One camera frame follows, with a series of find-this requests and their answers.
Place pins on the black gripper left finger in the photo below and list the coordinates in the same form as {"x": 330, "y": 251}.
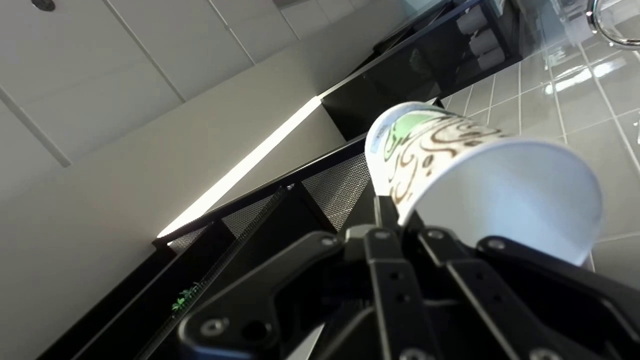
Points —
{"x": 358, "y": 292}

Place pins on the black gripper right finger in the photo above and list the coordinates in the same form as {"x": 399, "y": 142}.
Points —
{"x": 533, "y": 305}

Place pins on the patterned paper cup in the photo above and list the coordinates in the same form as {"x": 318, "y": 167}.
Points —
{"x": 442, "y": 168}

